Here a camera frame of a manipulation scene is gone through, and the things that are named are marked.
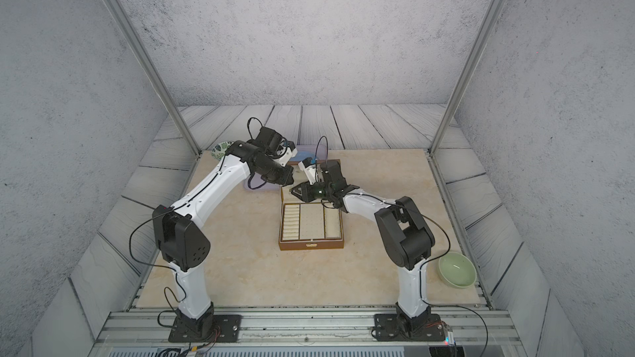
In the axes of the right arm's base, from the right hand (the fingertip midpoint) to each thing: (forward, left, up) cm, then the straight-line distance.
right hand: (293, 190), depth 89 cm
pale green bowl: (-22, -55, -15) cm, 61 cm away
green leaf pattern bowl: (+31, +40, -10) cm, 52 cm away
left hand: (0, -2, +5) cm, 6 cm away
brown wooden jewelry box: (-9, -5, -9) cm, 13 cm away
